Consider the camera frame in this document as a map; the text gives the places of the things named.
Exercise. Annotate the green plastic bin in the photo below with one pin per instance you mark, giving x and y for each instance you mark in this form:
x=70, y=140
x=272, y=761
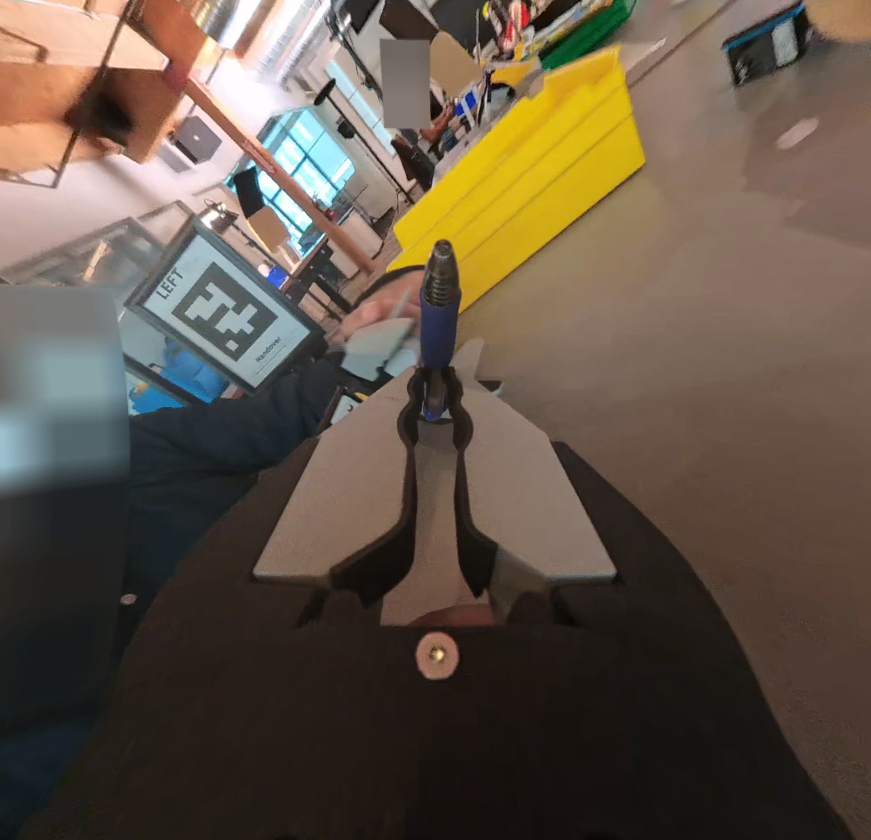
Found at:
x=599, y=17

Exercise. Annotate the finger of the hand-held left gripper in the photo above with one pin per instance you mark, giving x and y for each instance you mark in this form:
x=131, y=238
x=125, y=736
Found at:
x=473, y=360
x=491, y=385

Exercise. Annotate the yellow plastic bin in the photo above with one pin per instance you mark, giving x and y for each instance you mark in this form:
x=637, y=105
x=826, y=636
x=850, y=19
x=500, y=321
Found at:
x=531, y=173

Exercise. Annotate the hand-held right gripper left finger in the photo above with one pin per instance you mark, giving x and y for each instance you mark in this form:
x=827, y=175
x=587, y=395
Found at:
x=340, y=513

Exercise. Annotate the small clear plastic piece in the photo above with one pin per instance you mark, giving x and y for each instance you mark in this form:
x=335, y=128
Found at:
x=797, y=134

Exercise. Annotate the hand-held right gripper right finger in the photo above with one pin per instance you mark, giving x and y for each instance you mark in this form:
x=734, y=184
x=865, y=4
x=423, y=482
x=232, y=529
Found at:
x=531, y=513

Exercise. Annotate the black speaker box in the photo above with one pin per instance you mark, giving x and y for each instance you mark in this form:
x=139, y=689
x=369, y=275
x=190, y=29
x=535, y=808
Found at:
x=197, y=139

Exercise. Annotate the person's left forearm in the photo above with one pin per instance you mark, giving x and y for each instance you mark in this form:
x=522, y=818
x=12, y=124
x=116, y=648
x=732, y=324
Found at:
x=204, y=445

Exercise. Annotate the blue grip pen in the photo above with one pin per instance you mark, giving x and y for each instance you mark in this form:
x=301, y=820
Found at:
x=435, y=323

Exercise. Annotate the left tag sign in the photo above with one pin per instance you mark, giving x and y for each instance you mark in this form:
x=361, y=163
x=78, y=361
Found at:
x=218, y=309

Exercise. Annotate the black battery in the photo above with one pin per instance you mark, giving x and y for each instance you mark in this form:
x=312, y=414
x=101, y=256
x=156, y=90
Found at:
x=755, y=51

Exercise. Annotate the brown cardboard sheet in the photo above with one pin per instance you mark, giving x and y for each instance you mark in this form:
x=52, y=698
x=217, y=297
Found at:
x=456, y=61

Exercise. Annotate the silver air duct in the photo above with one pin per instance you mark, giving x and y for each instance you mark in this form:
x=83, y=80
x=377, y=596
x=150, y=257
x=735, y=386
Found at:
x=238, y=10

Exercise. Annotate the wooden pillar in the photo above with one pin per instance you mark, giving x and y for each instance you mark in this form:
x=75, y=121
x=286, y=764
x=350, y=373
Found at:
x=272, y=166

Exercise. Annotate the person's torso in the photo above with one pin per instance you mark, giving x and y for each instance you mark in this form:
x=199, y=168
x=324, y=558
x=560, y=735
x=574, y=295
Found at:
x=61, y=615

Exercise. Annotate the wooden side table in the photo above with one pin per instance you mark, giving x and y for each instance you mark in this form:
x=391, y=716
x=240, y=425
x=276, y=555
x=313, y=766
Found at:
x=320, y=255

